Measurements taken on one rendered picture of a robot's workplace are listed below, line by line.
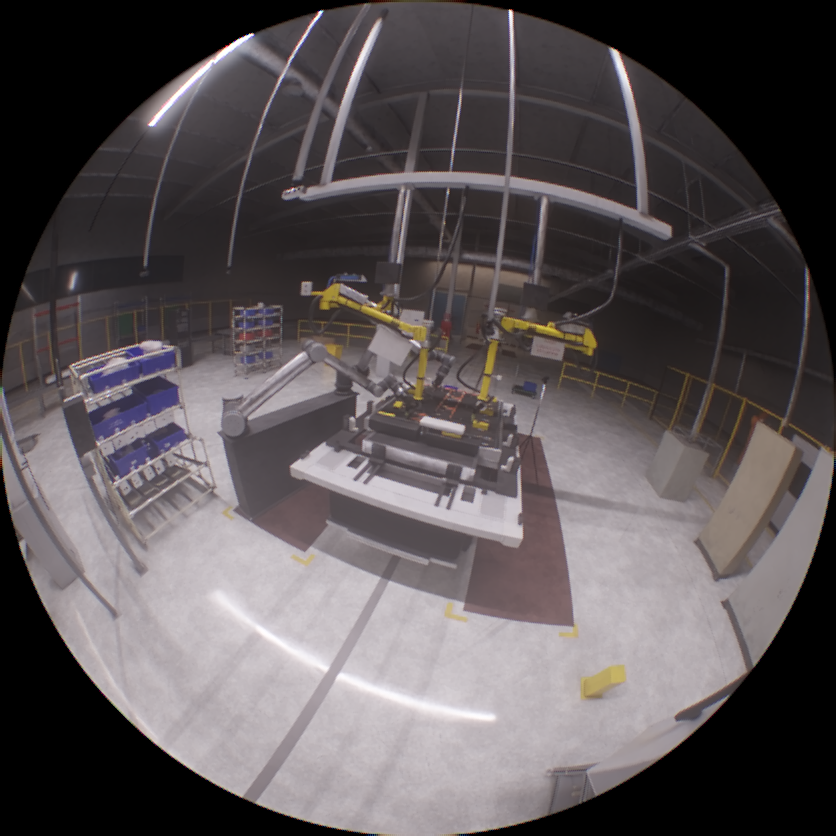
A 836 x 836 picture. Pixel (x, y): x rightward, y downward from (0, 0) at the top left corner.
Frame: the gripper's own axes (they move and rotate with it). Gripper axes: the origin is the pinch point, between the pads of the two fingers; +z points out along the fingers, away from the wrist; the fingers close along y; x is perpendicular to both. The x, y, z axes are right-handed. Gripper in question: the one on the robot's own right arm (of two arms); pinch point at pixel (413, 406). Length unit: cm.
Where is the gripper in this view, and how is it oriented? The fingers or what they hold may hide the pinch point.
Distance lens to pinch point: 253.4
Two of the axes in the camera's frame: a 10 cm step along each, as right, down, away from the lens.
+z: 6.6, 7.2, -2.1
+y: -5.2, 6.4, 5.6
